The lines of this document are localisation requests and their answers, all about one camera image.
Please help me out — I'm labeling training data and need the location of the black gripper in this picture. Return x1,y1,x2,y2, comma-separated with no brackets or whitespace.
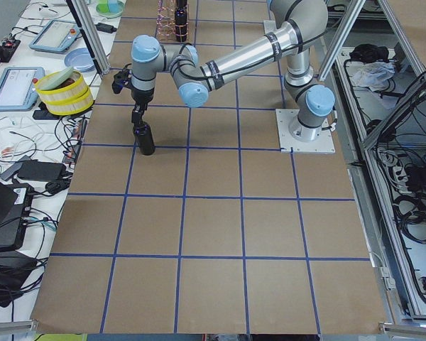
131,86,153,124

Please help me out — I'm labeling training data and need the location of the dark glass wine bottle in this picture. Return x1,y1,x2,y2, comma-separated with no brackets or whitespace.
133,121,155,156

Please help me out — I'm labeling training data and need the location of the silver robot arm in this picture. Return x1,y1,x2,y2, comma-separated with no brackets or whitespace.
112,1,334,129

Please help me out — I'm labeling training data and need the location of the yellow rimmed wooden steamer basket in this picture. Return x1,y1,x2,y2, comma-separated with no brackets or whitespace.
35,69,94,116

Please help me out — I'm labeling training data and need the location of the dark wine bottle in basket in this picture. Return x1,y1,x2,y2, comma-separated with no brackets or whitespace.
174,0,188,43

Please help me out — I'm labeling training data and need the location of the blue plate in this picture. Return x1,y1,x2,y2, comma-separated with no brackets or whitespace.
64,48,95,72

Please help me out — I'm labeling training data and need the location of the black power adapter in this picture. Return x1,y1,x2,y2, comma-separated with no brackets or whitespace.
95,23,117,33

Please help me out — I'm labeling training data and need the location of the pale green lid plate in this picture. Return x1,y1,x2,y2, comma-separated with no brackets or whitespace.
35,67,74,91

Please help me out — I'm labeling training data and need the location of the green bowl with blocks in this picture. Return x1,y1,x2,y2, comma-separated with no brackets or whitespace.
95,0,125,18

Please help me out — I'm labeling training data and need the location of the teach pendant tablet far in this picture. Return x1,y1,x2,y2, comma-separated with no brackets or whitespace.
29,20,81,53

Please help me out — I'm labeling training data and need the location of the teach pendant tablet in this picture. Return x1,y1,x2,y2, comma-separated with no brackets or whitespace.
29,20,81,53
0,67,45,112

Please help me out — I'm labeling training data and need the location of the teach pendant tablet near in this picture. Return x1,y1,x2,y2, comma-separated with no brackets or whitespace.
0,67,45,112

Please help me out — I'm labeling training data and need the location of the black laptop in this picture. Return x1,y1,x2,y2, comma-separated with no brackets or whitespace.
0,182,33,252

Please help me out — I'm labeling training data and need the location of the aluminium frame post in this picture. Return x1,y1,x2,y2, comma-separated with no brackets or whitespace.
67,0,110,77

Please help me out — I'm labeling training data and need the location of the copper wire wine basket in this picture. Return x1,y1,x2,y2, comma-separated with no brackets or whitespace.
156,0,175,41

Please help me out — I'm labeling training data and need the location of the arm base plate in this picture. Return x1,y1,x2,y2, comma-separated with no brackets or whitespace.
263,20,282,49
275,109,335,154

